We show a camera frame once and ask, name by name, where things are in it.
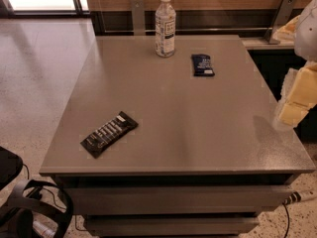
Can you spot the window frame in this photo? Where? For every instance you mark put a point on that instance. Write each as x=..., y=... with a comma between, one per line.
x=44, y=8

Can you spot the black chair seat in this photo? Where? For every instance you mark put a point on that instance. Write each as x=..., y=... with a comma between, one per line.
x=10, y=166

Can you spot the metal wall bracket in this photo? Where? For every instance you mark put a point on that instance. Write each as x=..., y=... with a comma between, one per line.
x=138, y=17
x=280, y=18

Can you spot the blue rxbar blueberry wrapper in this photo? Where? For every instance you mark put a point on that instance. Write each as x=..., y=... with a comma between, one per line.
x=202, y=65

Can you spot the clear plastic water bottle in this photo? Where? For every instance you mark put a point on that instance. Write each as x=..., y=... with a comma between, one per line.
x=165, y=29

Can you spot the black rxbar chocolate wrapper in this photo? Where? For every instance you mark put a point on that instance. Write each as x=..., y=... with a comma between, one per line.
x=105, y=136

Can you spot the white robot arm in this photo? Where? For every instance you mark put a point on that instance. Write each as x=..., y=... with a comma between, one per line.
x=302, y=30

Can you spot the grey drawer cabinet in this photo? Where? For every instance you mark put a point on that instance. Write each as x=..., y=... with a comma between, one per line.
x=205, y=159

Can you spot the striped white floor tube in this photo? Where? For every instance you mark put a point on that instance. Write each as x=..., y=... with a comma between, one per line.
x=300, y=196

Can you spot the left metal wall bracket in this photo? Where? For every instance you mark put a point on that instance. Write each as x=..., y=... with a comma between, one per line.
x=138, y=17

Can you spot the right metal wall bracket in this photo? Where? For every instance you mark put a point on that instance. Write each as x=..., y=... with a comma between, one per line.
x=280, y=18

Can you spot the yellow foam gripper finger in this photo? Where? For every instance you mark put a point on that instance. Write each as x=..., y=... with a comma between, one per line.
x=287, y=116
x=303, y=91

